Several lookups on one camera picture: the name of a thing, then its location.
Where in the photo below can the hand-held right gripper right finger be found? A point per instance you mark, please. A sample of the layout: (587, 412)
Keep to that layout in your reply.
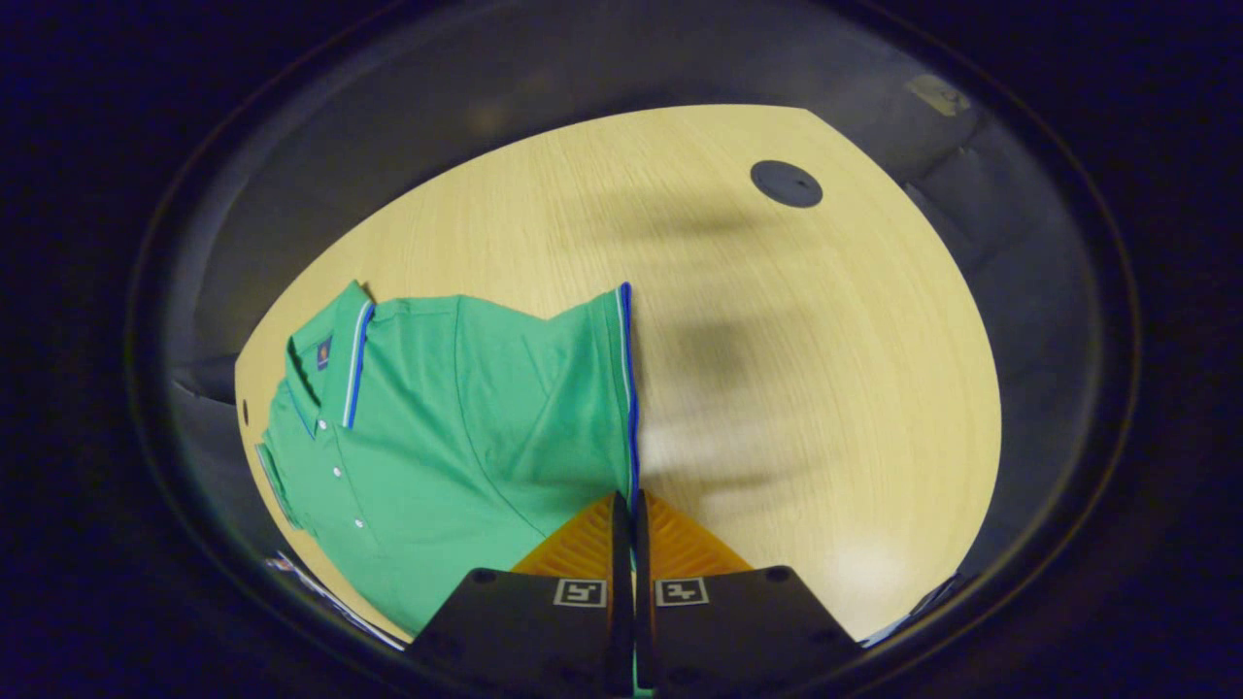
(738, 621)

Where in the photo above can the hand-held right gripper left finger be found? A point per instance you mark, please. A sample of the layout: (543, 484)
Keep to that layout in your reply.
(529, 621)

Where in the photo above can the green T-shirt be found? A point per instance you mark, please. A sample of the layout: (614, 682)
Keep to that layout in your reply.
(437, 437)

